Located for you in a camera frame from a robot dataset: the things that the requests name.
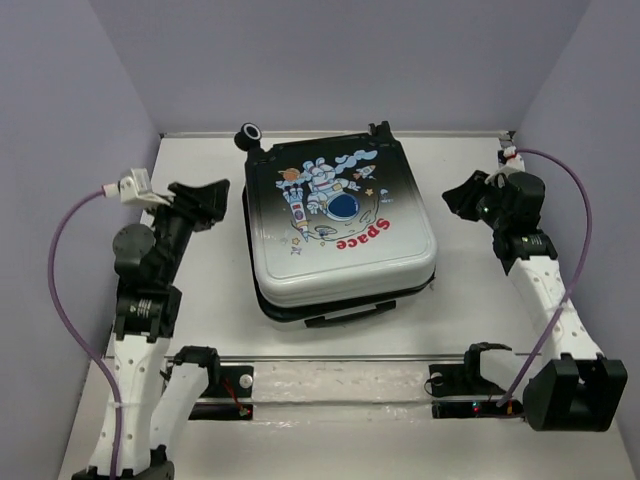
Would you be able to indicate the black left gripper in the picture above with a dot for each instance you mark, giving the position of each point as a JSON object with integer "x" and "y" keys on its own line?
{"x": 206, "y": 204}

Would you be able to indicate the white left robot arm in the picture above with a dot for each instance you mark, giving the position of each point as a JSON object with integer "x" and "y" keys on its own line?
{"x": 148, "y": 408}

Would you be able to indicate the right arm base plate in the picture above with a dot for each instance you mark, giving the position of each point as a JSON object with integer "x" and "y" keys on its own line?
{"x": 458, "y": 391}

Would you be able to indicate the white foreground platform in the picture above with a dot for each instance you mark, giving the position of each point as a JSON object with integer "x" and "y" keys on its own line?
{"x": 373, "y": 420}

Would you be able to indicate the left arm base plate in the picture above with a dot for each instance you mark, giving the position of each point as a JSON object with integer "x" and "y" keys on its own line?
{"x": 228, "y": 400}

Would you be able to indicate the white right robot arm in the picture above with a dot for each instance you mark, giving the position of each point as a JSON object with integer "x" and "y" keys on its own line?
{"x": 566, "y": 383}

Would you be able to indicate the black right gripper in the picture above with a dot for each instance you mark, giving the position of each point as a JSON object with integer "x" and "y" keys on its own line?
{"x": 460, "y": 198}

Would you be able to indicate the black kids suitcase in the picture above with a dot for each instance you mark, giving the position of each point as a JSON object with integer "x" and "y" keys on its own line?
{"x": 336, "y": 227}

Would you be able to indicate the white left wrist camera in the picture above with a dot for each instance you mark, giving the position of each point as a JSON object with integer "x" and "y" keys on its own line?
{"x": 135, "y": 190}

